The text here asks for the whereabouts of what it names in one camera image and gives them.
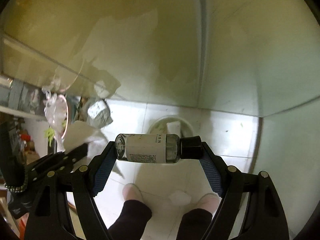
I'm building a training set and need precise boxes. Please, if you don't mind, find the dark glass labelled bottle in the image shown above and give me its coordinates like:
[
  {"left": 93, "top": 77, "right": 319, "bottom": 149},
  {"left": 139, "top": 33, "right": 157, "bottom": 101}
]
[{"left": 115, "top": 134, "right": 204, "bottom": 164}]

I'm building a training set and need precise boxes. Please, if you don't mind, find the pink trash bin with bag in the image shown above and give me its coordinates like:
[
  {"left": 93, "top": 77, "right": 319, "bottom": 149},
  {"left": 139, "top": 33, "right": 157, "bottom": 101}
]
[{"left": 42, "top": 78, "right": 69, "bottom": 152}]

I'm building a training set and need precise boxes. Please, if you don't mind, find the person's pink slipper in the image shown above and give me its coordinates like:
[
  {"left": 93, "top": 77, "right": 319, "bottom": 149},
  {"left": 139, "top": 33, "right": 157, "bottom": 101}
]
[
  {"left": 196, "top": 193, "right": 221, "bottom": 215},
  {"left": 122, "top": 184, "right": 144, "bottom": 203}
]

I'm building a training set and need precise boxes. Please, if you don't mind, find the grey bag on floor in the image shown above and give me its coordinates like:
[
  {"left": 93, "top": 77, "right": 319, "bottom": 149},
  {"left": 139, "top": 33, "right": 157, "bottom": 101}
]
[{"left": 83, "top": 98, "right": 113, "bottom": 129}]

